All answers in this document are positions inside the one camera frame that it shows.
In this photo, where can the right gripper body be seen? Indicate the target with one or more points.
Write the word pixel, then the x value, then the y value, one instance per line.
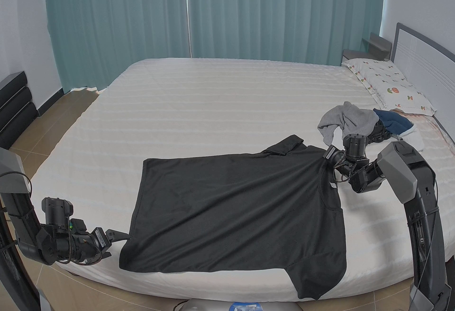
pixel 334 157

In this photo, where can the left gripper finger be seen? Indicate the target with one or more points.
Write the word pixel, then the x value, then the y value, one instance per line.
pixel 118 235
pixel 106 255

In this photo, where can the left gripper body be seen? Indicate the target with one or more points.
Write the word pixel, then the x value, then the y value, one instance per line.
pixel 93 241

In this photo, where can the black T-shirt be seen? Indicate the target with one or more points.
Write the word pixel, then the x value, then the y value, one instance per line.
pixel 234 210

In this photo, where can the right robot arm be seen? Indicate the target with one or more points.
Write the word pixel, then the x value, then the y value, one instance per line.
pixel 423 224

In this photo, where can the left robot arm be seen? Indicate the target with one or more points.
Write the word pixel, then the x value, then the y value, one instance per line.
pixel 30 231

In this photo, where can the pile of clothes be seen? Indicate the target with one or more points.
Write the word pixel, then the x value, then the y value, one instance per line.
pixel 355 117

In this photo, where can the white printed pillow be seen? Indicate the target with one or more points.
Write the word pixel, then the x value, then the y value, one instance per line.
pixel 391 85

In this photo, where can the grey bedside table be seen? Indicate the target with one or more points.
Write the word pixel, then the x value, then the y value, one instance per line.
pixel 375 43

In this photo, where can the bed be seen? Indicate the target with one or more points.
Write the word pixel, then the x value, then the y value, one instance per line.
pixel 199 106

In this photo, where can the black chest of drawers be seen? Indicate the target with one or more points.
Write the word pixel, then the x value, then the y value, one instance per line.
pixel 14 103

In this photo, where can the blue-green curtain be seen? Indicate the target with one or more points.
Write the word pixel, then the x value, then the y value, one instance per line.
pixel 284 0
pixel 117 10

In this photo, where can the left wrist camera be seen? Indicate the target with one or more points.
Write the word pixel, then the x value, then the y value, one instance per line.
pixel 79 226

